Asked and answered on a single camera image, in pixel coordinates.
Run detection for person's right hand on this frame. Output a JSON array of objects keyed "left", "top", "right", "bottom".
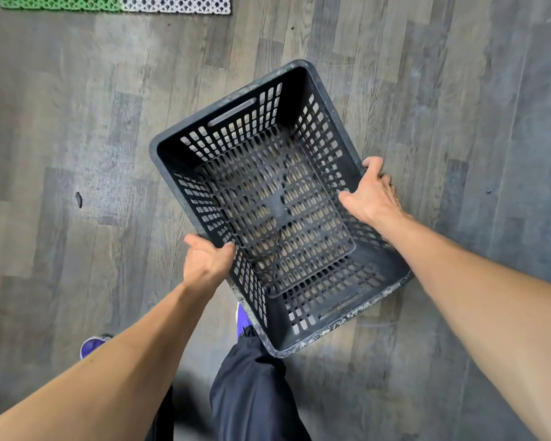
[{"left": 338, "top": 156, "right": 407, "bottom": 230}]

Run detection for purple left shoe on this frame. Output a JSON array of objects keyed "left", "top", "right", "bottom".
[{"left": 80, "top": 334, "right": 116, "bottom": 361}]

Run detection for person's left forearm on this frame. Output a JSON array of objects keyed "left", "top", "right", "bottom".
[{"left": 0, "top": 279, "right": 212, "bottom": 441}]

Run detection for purple shoe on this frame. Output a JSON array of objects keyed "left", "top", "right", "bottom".
[
  {"left": 80, "top": 334, "right": 116, "bottom": 361},
  {"left": 235, "top": 303, "right": 258, "bottom": 338}
]

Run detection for person's right forearm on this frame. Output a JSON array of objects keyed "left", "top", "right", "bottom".
[{"left": 381, "top": 215, "right": 551, "bottom": 441}]

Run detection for black trousers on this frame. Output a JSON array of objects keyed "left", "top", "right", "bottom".
[{"left": 144, "top": 334, "right": 313, "bottom": 441}]

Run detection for orange green white floor mat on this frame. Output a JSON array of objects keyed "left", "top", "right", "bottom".
[{"left": 0, "top": 0, "right": 233, "bottom": 15}]

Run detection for black plastic crate rectangular slots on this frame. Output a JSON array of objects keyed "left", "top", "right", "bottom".
[{"left": 149, "top": 59, "right": 414, "bottom": 359}]

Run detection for person's left hand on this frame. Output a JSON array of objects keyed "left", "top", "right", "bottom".
[{"left": 182, "top": 233, "right": 236, "bottom": 295}]

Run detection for purple right shoe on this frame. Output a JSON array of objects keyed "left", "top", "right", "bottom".
[{"left": 235, "top": 303, "right": 258, "bottom": 338}]

